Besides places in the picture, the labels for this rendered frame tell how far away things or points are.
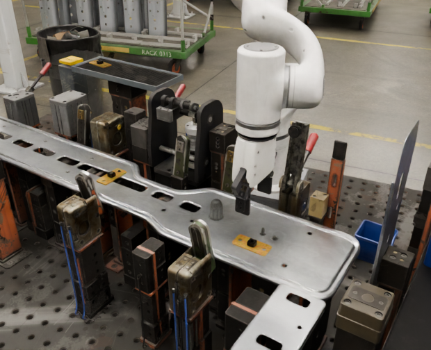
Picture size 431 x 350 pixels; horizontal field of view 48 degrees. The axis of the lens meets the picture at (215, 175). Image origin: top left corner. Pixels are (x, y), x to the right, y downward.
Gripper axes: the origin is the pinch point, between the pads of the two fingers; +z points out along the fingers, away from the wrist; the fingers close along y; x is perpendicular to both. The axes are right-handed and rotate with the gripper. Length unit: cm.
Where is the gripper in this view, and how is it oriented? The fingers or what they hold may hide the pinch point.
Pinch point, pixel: (254, 198)
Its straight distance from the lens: 99.6
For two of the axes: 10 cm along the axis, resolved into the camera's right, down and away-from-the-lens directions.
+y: -5.4, 4.3, -7.2
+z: 0.0, 8.6, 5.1
